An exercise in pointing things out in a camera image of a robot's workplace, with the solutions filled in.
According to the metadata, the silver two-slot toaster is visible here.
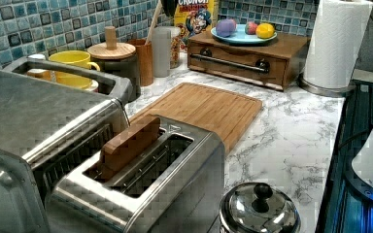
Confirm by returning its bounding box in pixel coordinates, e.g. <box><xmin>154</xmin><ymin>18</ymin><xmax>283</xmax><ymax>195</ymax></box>
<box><xmin>52</xmin><ymin>116</ymin><xmax>225</xmax><ymax>233</ymax></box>

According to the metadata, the stainless toaster oven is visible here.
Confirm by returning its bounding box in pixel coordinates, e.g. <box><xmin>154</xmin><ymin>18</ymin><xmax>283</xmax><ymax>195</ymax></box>
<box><xmin>0</xmin><ymin>57</ymin><xmax>132</xmax><ymax>233</ymax></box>

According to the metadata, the bamboo cutting board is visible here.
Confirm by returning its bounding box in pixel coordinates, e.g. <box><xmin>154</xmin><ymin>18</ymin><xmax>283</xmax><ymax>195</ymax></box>
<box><xmin>129</xmin><ymin>83</ymin><xmax>262</xmax><ymax>154</ymax></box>

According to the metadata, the brown wooden utensil cup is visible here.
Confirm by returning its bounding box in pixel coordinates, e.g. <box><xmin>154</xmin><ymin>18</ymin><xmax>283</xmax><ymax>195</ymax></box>
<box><xmin>128</xmin><ymin>39</ymin><xmax>153</xmax><ymax>86</ymax></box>

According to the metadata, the brown toast slice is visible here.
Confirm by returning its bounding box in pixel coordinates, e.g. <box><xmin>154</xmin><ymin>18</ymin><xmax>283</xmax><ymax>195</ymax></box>
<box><xmin>97</xmin><ymin>115</ymin><xmax>160</xmax><ymax>182</ymax></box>

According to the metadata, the frosted plastic cup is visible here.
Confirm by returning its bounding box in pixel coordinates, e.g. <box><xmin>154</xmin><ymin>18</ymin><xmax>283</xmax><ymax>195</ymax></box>
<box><xmin>152</xmin><ymin>27</ymin><xmax>171</xmax><ymax>78</ymax></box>

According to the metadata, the clear cereal jar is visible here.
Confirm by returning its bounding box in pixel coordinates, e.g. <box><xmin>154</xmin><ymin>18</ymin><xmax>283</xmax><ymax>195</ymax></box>
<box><xmin>163</xmin><ymin>26</ymin><xmax>181</xmax><ymax>69</ymax></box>

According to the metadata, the black canister with wooden lid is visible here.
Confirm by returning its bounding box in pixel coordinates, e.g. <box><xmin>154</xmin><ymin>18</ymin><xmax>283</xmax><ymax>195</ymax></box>
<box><xmin>87</xmin><ymin>26</ymin><xmax>141</xmax><ymax>102</ymax></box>

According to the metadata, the light blue plate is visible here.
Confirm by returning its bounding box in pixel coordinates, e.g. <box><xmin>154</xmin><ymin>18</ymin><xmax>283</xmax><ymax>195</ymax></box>
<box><xmin>211</xmin><ymin>24</ymin><xmax>277</xmax><ymax>45</ymax></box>

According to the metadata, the purple plush fruit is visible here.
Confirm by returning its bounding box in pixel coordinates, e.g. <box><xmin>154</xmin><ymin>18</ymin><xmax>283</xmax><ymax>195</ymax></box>
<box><xmin>216</xmin><ymin>18</ymin><xmax>236</xmax><ymax>37</ymax></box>

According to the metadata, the yellow cereal box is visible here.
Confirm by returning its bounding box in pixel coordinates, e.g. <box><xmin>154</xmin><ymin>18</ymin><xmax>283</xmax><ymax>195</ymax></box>
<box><xmin>174</xmin><ymin>0</ymin><xmax>219</xmax><ymax>52</ymax></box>

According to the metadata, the wooden drawer box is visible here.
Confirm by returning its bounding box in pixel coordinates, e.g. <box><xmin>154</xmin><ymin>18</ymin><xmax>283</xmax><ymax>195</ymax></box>
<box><xmin>187</xmin><ymin>32</ymin><xmax>310</xmax><ymax>91</ymax></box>

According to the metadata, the red plush strawberry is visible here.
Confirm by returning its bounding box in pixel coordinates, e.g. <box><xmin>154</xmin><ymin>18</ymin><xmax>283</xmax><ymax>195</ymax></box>
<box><xmin>245</xmin><ymin>21</ymin><xmax>257</xmax><ymax>35</ymax></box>

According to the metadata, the steel pot lid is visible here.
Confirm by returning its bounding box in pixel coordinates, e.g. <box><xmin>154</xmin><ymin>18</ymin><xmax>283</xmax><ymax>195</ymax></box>
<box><xmin>219</xmin><ymin>183</ymin><xmax>301</xmax><ymax>233</ymax></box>

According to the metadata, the yellow plush pepper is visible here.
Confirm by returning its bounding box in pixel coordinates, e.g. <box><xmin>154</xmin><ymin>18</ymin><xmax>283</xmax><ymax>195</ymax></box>
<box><xmin>255</xmin><ymin>23</ymin><xmax>275</xmax><ymax>39</ymax></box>

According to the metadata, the yellow ceramic mug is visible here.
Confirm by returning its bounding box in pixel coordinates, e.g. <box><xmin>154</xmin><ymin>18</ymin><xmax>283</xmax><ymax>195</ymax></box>
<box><xmin>49</xmin><ymin>50</ymin><xmax>100</xmax><ymax>89</ymax></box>

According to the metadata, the white paper towel roll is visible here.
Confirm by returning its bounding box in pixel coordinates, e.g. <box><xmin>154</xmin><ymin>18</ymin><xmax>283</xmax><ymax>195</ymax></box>
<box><xmin>299</xmin><ymin>0</ymin><xmax>373</xmax><ymax>98</ymax></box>

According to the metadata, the wooden spoon handle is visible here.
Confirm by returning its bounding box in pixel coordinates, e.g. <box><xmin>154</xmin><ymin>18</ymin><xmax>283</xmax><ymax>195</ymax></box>
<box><xmin>145</xmin><ymin>0</ymin><xmax>162</xmax><ymax>45</ymax></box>

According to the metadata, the black cable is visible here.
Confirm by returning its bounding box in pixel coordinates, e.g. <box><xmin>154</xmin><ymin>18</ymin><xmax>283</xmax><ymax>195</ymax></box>
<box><xmin>337</xmin><ymin>129</ymin><xmax>372</xmax><ymax>150</ymax></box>

